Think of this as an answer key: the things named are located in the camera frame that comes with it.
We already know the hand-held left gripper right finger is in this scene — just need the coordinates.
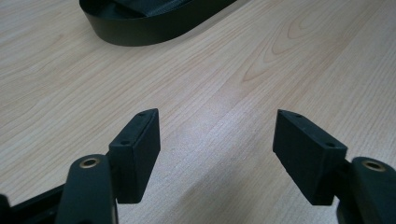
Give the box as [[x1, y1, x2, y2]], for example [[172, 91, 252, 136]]
[[272, 108, 348, 206]]

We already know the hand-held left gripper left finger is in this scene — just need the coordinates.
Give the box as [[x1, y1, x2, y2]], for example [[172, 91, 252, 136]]
[[107, 107, 162, 205]]

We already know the black key stand with tray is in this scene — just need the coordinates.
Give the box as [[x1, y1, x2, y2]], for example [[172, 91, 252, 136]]
[[78, 0, 241, 48]]

